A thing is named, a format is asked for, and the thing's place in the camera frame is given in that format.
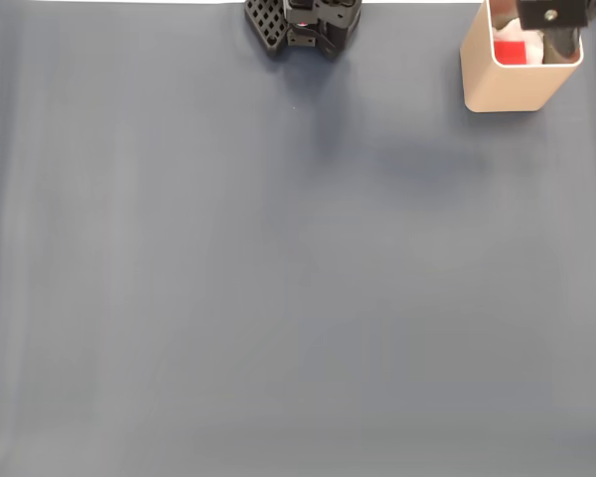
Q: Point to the red cube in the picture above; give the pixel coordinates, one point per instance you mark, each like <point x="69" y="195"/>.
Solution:
<point x="509" y="52"/>

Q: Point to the beige rounded box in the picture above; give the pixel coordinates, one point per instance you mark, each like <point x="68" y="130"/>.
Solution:
<point x="506" y="89"/>

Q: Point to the white crumpled tissue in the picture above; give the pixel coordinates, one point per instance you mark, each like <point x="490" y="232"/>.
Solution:
<point x="534" y="53"/>

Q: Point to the blue-grey table mat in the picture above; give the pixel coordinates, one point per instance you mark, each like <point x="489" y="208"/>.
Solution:
<point x="298" y="298"/>

